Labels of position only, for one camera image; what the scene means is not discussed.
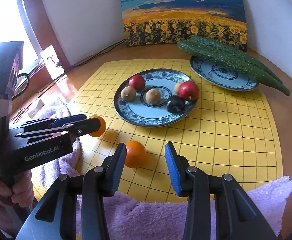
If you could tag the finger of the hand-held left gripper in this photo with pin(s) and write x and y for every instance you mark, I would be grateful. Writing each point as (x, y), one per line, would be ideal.
(86, 127)
(68, 119)

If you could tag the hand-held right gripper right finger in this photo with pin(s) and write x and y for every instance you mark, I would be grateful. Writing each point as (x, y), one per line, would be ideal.
(173, 170)

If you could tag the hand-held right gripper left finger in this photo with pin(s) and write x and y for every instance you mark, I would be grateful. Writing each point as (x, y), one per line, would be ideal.
(117, 167)

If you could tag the orange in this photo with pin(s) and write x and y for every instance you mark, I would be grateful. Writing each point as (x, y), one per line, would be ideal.
(99, 130)
(136, 155)

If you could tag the large blue patterned plate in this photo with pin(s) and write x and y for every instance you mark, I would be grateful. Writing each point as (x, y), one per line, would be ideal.
(146, 116)

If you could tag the dark purple plum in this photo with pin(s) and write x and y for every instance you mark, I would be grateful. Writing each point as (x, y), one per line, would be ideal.
(175, 104)

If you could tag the red apple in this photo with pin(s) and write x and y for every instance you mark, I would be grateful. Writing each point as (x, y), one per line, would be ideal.
(137, 82)
(189, 90)

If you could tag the person's left hand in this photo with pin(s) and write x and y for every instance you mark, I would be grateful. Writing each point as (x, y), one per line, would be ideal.
(21, 192)

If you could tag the small white box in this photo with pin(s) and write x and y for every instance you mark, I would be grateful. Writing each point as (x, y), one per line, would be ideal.
(36, 108)

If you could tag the white power socket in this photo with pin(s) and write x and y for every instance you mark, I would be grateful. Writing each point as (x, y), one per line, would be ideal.
(51, 62)

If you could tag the yellow grid board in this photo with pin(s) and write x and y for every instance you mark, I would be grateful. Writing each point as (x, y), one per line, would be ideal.
(223, 135)

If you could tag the small blue patterned plate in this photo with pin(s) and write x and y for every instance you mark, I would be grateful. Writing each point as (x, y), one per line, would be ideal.
(223, 78)

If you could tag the window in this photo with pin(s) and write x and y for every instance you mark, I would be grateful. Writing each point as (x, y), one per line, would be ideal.
(6, 20)

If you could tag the green cucumber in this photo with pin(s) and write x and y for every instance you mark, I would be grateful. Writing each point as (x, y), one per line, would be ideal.
(223, 57)
(211, 42)

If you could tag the sunflower field painting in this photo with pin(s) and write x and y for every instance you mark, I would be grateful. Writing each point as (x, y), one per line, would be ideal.
(183, 12)

